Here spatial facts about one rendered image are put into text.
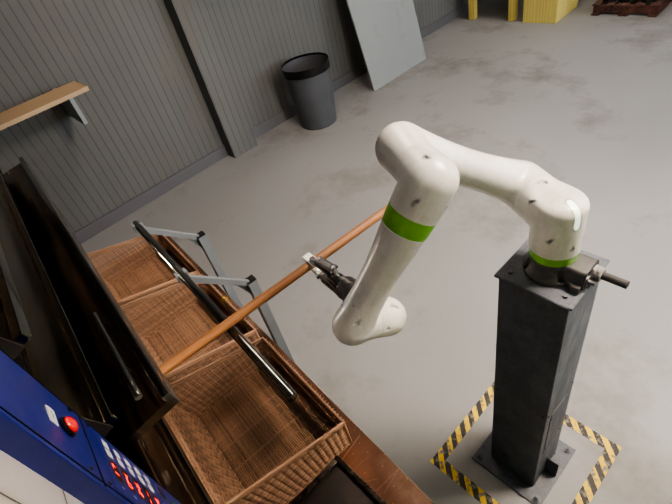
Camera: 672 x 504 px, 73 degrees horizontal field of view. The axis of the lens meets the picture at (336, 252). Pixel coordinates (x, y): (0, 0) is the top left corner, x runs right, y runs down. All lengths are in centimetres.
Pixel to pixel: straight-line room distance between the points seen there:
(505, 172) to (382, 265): 43
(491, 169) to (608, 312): 182
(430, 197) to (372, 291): 27
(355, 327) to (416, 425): 137
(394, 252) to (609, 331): 198
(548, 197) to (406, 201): 41
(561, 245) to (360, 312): 53
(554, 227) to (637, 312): 180
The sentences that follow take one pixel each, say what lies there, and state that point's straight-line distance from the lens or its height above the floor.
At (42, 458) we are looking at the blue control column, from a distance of 69.
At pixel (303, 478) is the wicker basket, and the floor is 63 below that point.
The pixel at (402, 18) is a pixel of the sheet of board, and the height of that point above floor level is 55.
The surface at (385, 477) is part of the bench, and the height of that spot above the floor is 58.
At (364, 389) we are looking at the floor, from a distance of 257.
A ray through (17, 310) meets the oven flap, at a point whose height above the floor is 173.
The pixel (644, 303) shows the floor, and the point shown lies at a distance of 302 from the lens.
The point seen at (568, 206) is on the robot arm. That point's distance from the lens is 121.
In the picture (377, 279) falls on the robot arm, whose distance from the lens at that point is 105.
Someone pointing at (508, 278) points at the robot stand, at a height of 120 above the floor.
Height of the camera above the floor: 218
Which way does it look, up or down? 41 degrees down
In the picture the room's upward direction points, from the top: 16 degrees counter-clockwise
